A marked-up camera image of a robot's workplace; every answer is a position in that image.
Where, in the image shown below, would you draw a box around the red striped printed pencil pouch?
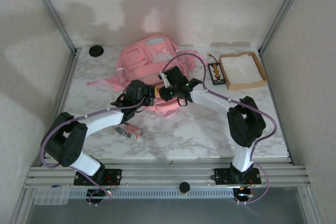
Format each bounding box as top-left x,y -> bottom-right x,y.
111,123 -> 143,140

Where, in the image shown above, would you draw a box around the pink school backpack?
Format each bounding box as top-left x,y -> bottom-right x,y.
86,34 -> 200,119

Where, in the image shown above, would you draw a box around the small black printed card box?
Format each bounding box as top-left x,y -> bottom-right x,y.
207,61 -> 226,86

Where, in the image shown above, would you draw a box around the shallow cardboard tray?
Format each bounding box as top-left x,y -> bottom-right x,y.
218,51 -> 268,91

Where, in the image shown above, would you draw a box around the black round cap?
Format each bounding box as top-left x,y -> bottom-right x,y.
88,45 -> 105,58

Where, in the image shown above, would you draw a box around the black round knob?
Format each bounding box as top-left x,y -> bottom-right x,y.
178,181 -> 191,195

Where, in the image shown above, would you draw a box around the small LED circuit board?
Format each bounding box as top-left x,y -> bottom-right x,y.
233,186 -> 255,206
87,187 -> 114,207

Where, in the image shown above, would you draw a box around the clear plastic organizer box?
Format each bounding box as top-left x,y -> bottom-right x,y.
34,187 -> 69,206

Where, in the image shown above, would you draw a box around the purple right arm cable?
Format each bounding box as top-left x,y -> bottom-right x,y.
161,52 -> 278,205

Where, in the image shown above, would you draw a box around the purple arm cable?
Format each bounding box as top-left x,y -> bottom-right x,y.
39,91 -> 152,207
161,52 -> 278,205

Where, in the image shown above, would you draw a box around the thin wire with orange plug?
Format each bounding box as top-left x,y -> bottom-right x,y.
206,52 -> 220,64

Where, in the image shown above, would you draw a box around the aluminium side rail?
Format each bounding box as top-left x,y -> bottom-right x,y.
41,50 -> 79,161

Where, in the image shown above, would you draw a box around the aluminium front frame rails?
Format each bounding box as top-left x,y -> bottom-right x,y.
23,157 -> 312,189

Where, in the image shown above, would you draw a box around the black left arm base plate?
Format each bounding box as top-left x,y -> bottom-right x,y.
73,168 -> 123,186

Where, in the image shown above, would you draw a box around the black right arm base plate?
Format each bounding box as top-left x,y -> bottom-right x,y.
214,167 -> 261,186

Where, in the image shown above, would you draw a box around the grey slotted cable duct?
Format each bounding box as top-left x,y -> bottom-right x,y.
68,189 -> 235,199

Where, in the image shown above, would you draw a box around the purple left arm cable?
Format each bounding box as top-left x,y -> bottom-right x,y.
39,91 -> 152,207

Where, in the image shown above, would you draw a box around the aluminium frame post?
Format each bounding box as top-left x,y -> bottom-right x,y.
25,0 -> 79,57
258,0 -> 311,55

